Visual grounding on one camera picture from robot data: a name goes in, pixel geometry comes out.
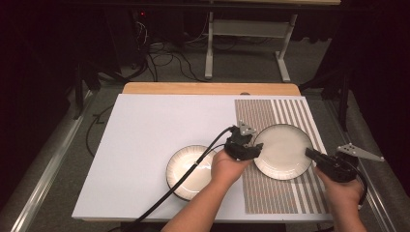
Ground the black stand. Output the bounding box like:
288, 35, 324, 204
72, 61, 101, 120
298, 64, 352, 131

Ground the striped brown placemat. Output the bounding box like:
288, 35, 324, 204
234, 99, 331, 215

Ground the black floor cable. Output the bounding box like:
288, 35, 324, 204
85, 102, 115, 159

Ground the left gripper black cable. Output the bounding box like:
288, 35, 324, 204
122, 126, 235, 232

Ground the wooden table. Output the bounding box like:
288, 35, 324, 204
122, 81, 302, 97

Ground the aluminium rail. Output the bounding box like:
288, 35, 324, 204
0, 90, 98, 232
323, 100, 410, 232

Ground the person's right hand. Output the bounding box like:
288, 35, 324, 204
313, 165, 366, 211

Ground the white board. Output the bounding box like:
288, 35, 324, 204
71, 93, 335, 223

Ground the white metal desk frame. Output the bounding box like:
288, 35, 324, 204
204, 11, 299, 83

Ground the person's left hand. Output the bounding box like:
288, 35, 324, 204
211, 148, 254, 193

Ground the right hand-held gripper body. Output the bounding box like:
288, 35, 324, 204
313, 142, 386, 184

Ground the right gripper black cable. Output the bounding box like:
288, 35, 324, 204
347, 160, 369, 211

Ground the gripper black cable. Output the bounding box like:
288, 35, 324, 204
122, 126, 235, 232
347, 160, 369, 211

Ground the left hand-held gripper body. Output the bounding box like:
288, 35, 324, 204
224, 120, 264, 161

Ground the bundle of black floor cables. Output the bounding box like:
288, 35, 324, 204
133, 42, 207, 83

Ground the white plate with dark rim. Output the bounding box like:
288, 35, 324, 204
252, 124, 314, 182
165, 144, 219, 201

